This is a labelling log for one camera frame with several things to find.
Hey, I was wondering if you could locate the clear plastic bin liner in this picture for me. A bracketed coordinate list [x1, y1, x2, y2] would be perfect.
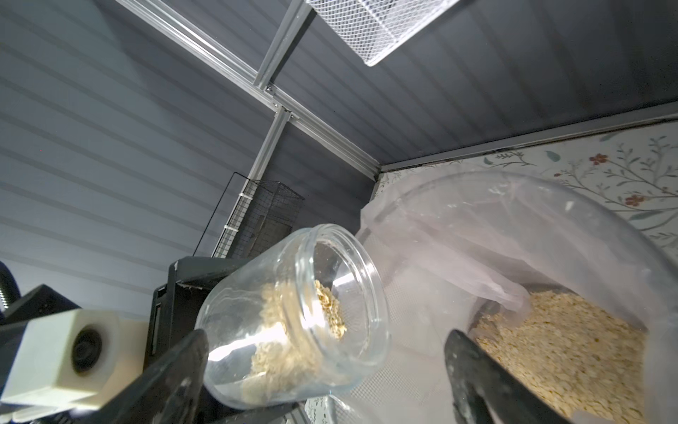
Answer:
[335, 169, 677, 423]

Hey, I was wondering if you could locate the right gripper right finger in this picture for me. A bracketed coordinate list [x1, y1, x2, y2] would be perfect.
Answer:
[444, 330, 569, 423]

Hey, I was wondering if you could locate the oatmeal glass jar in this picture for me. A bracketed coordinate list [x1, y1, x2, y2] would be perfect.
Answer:
[196, 224, 390, 410]

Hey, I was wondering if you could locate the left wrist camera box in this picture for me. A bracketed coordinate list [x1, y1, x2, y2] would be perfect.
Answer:
[1, 309, 148, 413]

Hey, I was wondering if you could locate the black wire basket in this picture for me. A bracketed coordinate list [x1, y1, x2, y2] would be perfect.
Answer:
[192, 172, 305, 259]

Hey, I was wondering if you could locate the grey trash bin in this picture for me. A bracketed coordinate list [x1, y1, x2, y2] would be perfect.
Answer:
[317, 169, 678, 424]

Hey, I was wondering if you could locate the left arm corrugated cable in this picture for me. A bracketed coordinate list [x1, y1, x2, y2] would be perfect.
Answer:
[0, 260, 22, 314]

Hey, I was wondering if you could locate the floral table mat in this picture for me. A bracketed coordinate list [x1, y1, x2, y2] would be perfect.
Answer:
[372, 122, 677, 260]

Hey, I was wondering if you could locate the white wire mesh basket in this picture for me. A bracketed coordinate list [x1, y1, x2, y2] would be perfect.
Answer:
[307, 0, 458, 66]

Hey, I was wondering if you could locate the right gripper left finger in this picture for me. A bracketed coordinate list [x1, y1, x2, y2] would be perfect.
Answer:
[84, 330, 208, 424]

